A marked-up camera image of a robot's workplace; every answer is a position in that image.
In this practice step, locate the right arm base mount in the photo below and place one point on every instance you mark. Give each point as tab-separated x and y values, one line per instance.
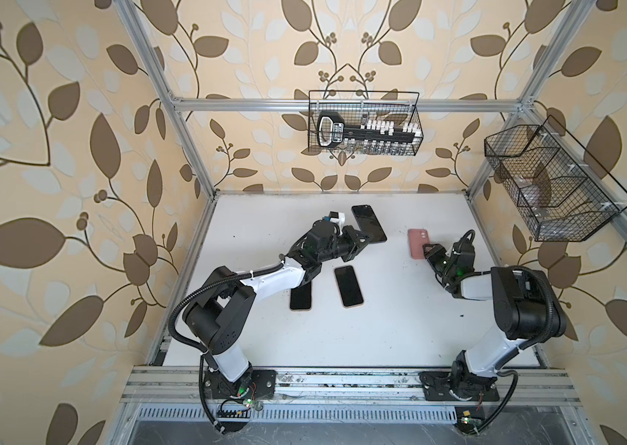
460	386

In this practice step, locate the wire basket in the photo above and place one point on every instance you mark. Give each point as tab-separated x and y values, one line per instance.
397	106
563	192

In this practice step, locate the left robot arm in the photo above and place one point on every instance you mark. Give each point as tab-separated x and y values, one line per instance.
211	319

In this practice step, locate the back wire basket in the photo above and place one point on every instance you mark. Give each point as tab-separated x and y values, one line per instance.
397	106

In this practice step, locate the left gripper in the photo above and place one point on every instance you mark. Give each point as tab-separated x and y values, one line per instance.
351	236

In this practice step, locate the right wire basket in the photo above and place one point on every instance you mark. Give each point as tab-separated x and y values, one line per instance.
563	192

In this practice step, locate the phone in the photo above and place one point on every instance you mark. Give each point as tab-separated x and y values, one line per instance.
368	222
301	298
349	288

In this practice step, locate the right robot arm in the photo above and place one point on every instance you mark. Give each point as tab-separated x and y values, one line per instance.
526	309

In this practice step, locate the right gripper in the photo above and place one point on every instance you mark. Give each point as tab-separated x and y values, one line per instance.
433	253

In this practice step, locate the socket set on black rail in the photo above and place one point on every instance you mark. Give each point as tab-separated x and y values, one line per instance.
332	131

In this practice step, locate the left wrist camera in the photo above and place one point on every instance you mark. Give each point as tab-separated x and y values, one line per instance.
336	217

